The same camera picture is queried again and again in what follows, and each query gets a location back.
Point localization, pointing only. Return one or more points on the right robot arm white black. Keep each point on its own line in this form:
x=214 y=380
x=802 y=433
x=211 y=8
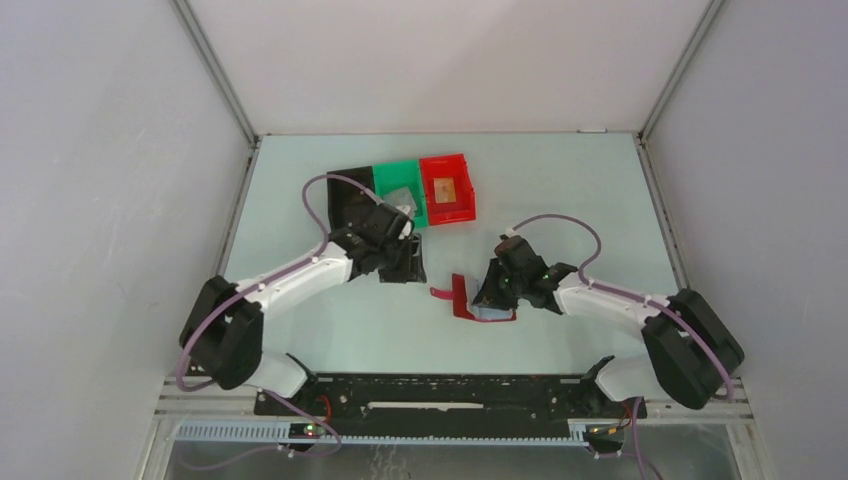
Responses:
x=690 y=353

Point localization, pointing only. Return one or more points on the grey card in green bin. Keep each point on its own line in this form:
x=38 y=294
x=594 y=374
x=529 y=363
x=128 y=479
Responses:
x=403 y=200

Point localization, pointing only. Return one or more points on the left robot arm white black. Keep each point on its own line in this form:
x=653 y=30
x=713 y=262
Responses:
x=225 y=330

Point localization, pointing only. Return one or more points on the red plastic bin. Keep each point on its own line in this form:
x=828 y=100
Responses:
x=453 y=166

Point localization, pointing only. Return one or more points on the black plastic bin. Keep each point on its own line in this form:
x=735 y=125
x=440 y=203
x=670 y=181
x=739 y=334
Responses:
x=348 y=206

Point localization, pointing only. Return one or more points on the orange card in red bin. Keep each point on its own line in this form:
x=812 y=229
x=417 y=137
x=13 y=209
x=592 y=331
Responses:
x=444 y=190

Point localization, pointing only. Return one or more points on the green plastic bin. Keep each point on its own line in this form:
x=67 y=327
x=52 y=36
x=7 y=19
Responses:
x=396 y=175

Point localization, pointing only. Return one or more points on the red leather card holder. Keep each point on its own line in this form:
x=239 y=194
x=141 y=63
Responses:
x=459 y=294

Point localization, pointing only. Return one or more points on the grey slotted cable duct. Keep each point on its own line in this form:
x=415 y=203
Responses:
x=297 y=433

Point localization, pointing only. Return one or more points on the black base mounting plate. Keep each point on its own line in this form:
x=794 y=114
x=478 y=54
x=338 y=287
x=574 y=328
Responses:
x=422 y=404

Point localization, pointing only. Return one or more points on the aluminium frame rail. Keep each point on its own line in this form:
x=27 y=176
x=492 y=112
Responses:
x=210 y=402

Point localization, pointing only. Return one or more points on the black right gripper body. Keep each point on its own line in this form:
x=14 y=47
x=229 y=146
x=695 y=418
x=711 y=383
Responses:
x=519 y=286

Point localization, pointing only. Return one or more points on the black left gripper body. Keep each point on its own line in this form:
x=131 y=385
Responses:
x=385 y=248

